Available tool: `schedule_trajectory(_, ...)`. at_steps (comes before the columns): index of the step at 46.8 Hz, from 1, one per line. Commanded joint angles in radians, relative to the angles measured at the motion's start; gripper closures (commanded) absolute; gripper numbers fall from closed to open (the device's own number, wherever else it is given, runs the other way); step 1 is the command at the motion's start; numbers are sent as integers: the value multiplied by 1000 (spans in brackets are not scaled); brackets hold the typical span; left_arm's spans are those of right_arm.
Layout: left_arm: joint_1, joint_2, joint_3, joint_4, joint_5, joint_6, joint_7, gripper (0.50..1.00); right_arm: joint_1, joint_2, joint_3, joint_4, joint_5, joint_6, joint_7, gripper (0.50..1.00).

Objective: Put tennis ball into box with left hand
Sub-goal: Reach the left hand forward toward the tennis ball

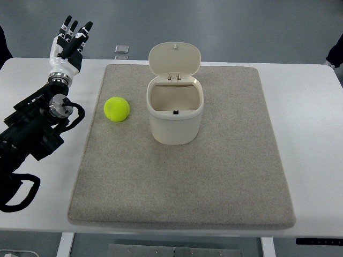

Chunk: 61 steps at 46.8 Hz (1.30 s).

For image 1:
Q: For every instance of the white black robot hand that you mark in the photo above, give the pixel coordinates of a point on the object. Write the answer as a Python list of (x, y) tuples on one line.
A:
[(66, 53)]

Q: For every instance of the yellow-green tennis ball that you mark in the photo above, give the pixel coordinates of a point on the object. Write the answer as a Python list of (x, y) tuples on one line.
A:
[(116, 109)]

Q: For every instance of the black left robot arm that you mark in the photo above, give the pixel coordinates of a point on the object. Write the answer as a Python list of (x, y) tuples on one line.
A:
[(36, 125)]

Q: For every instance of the square floor outlet plate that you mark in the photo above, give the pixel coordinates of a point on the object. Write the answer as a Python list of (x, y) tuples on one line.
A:
[(122, 49)]

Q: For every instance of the dark figure at left edge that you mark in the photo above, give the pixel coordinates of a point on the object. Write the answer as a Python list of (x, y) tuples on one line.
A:
[(5, 54)]

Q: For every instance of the cream bin with open lid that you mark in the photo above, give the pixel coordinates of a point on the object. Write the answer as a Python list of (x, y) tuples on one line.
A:
[(174, 98)]

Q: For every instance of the white left table leg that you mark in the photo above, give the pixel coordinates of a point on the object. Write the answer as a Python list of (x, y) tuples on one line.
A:
[(65, 244)]

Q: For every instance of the white table leg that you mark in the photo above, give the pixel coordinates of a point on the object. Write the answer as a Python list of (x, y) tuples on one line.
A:
[(268, 247), (65, 244)]

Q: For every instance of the white device on floor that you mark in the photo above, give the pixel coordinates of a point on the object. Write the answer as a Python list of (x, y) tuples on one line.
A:
[(16, 253)]

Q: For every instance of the beige fabric mat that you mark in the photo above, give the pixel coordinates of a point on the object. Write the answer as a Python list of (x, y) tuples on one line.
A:
[(229, 177)]

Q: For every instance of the person in dark clothing right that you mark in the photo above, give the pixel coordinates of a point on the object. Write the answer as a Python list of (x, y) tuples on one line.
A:
[(334, 57)]

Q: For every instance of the white right table leg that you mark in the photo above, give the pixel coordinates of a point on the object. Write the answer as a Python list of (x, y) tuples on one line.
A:
[(268, 247)]

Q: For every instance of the black table control panel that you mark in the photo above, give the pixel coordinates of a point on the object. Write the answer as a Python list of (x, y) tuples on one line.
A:
[(319, 241)]

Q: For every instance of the grey metal base plate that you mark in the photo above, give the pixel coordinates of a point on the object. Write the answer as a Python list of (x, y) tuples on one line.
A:
[(141, 250)]

